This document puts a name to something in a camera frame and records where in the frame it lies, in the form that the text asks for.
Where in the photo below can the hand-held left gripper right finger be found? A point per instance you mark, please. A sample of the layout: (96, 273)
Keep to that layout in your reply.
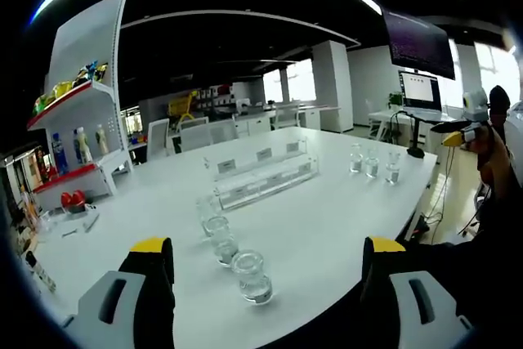
(421, 304)

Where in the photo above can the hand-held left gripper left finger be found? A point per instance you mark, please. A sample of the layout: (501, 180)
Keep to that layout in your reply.
(122, 300)

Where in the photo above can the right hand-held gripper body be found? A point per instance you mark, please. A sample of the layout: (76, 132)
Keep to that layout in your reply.
(475, 104)

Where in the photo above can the clear acrylic reagent rack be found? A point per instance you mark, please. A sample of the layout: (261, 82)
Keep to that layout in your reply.
(261, 173)

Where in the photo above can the white labelled bottle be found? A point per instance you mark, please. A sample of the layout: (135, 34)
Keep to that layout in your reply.
(41, 271)

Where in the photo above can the large blue drink bottle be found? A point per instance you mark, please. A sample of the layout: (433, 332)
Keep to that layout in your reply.
(59, 155)

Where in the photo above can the white drink bottle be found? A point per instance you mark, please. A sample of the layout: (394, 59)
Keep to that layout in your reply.
(85, 145)

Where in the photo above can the pale green-label drink bottle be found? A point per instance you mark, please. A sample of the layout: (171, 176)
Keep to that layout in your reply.
(102, 140)

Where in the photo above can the open laptop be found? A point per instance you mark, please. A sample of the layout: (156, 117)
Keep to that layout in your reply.
(421, 93)

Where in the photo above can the green potted plant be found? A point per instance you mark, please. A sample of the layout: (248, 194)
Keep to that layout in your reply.
(395, 99)

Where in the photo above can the dark monitor screen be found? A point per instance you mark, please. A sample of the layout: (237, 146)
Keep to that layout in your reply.
(421, 44)

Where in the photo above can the grey hand tool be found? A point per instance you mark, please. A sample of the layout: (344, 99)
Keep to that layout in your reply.
(91, 222)

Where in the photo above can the small metal tool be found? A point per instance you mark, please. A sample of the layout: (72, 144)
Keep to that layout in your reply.
(69, 233)

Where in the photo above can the red round object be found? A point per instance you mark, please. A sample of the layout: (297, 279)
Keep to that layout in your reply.
(73, 200)

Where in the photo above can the white chair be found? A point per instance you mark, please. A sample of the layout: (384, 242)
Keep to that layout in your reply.
(195, 134)
(158, 138)
(224, 130)

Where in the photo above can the white shelf with red trim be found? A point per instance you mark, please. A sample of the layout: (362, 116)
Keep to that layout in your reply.
(88, 104)

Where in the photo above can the yellow shopping cart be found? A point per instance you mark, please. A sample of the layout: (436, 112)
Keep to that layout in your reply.
(181, 106)

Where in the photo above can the row of colourful snack packets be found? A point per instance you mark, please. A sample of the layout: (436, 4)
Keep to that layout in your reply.
(69, 87)

